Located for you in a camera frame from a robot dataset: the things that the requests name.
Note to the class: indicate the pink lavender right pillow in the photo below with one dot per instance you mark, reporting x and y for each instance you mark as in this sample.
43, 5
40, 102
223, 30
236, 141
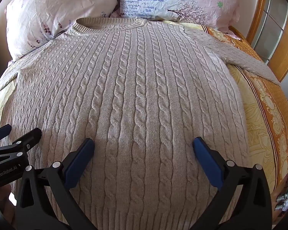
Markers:
216, 14

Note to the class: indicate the yellow orange patterned bedsheet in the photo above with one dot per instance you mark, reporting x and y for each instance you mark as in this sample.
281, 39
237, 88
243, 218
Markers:
264, 114

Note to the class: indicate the wooden headboard frame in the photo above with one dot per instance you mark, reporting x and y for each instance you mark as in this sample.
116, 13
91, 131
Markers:
264, 25

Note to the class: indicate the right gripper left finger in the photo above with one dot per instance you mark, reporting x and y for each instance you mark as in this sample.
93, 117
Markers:
44, 200

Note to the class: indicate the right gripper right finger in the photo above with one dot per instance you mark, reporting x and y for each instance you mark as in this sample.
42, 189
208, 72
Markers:
243, 198

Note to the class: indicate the pink floral left pillow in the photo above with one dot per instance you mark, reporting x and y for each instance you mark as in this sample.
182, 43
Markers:
32, 23

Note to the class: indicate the beige cable knit sweater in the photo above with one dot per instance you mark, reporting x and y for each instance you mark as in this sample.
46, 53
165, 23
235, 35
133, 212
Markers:
152, 212

